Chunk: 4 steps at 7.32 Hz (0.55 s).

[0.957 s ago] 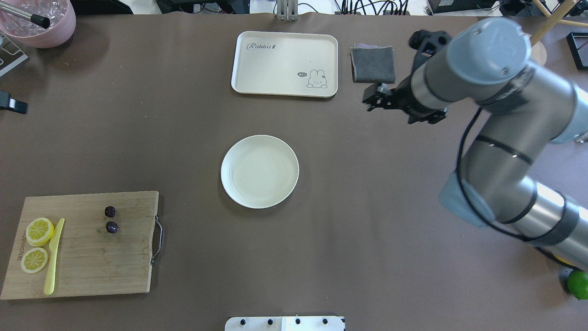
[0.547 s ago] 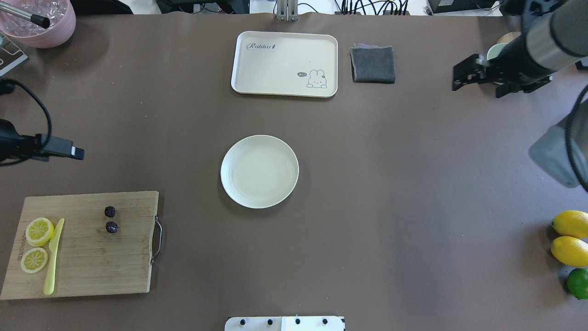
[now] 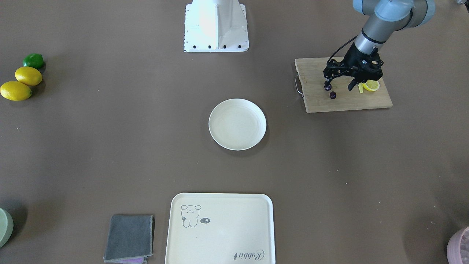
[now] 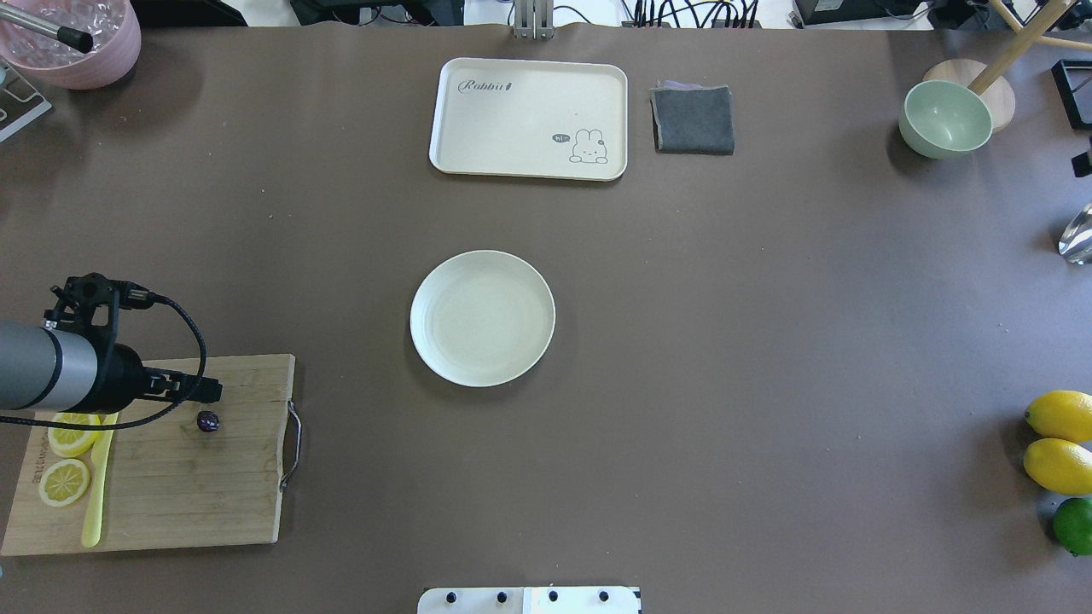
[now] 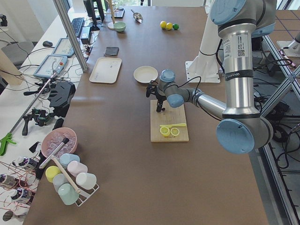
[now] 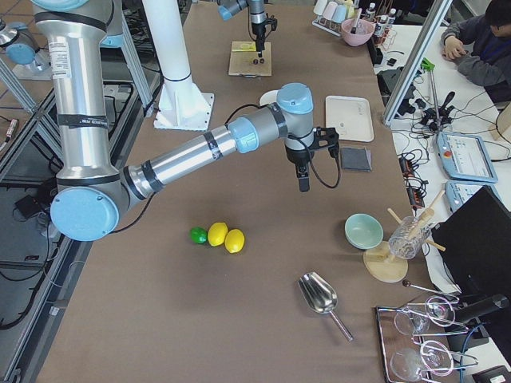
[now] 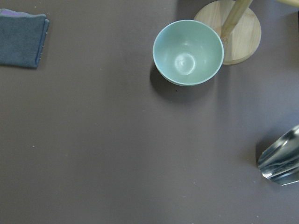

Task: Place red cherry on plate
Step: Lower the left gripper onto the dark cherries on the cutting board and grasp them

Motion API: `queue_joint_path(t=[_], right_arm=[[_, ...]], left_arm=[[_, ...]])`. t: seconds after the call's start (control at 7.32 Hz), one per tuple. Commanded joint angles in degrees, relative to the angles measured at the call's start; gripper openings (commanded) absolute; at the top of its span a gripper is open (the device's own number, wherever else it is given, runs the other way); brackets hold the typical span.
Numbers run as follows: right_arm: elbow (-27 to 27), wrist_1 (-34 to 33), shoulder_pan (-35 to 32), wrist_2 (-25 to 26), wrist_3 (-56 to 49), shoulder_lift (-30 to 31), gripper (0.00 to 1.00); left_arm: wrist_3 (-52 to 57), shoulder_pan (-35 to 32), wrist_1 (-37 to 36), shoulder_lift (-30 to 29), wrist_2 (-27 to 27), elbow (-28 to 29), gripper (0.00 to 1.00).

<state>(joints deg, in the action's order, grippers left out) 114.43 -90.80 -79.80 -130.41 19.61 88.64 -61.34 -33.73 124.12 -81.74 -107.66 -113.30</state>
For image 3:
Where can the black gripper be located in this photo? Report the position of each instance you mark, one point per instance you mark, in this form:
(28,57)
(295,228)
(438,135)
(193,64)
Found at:
(352,58)

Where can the cream rabbit tray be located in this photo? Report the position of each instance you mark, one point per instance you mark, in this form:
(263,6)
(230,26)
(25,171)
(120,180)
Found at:
(221,228)

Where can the whole yellow lemon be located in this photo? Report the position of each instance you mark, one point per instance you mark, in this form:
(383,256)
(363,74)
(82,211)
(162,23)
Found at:
(28,75)
(15,91)

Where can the grey folded cloth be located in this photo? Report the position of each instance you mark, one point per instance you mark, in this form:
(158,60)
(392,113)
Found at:
(130,239)

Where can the pink bowl with ice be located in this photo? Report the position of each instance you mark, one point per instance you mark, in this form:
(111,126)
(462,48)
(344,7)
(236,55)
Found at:
(458,247)

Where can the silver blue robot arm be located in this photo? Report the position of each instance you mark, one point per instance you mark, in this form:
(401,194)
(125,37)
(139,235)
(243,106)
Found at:
(387,17)

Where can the green lime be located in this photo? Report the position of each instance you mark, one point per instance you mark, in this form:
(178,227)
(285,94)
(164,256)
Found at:
(34,60)

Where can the bamboo cutting board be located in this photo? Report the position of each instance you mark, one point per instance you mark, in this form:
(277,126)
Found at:
(310,85)

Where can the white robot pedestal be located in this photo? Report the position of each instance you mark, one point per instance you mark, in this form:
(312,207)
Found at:
(215,26)

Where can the cream round plate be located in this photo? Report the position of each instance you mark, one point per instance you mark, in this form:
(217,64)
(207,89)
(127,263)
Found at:
(237,124)

